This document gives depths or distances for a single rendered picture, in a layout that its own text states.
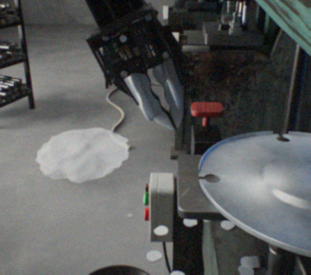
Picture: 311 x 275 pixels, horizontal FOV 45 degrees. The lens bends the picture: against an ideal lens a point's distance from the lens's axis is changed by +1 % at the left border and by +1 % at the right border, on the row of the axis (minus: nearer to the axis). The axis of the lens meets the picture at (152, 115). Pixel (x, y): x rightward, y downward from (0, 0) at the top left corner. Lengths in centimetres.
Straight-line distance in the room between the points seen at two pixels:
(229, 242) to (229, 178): 14
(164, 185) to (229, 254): 23
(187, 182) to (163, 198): 27
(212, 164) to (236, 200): 9
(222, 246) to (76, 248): 105
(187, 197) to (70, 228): 126
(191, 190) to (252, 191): 8
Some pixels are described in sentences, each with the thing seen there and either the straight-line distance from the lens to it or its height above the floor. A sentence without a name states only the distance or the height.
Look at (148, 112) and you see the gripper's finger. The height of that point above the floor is 89.
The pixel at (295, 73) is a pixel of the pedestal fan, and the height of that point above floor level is 69.
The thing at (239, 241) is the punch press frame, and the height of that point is 65.
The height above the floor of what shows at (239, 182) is 78.
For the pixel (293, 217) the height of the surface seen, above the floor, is 78.
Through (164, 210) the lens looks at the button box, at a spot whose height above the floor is 58.
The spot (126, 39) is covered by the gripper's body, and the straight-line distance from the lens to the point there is 38.
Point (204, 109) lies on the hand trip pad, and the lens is 79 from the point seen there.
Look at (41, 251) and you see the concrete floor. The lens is 162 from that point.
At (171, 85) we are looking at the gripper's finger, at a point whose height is 92.
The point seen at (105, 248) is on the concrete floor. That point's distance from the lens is 158.
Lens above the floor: 105
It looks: 22 degrees down
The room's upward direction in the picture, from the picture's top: straight up
